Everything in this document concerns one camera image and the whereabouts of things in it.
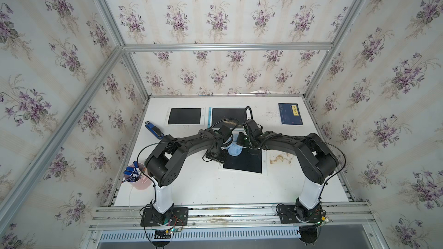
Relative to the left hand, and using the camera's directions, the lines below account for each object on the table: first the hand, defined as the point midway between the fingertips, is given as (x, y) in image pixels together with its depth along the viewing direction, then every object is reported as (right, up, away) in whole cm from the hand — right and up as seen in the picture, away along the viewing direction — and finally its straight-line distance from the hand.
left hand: (220, 161), depth 91 cm
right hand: (+11, +10, +5) cm, 16 cm away
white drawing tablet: (-23, +24, +20) cm, 39 cm away
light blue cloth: (+8, +7, -1) cm, 10 cm away
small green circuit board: (-22, -25, -19) cm, 39 cm away
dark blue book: (+46, +25, +20) cm, 56 cm away
